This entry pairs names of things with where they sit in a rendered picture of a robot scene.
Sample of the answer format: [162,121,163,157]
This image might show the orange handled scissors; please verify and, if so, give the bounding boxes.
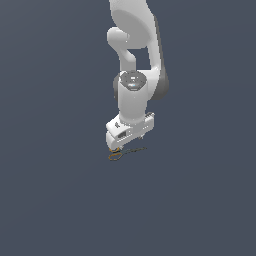
[108,146,148,162]

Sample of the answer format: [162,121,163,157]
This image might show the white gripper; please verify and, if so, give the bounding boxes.
[105,111,156,152]

